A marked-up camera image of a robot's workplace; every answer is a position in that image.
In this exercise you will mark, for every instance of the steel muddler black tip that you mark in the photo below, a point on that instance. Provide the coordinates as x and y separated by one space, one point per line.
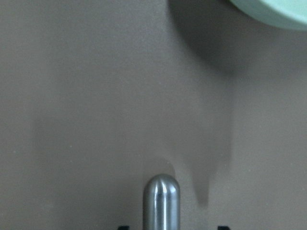
161 203

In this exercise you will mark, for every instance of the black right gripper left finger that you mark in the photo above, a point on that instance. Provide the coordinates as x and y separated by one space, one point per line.
123 228

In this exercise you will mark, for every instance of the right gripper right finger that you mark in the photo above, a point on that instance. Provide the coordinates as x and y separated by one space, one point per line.
223 228

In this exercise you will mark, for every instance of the light green bowl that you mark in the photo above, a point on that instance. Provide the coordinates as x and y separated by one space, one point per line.
285 14

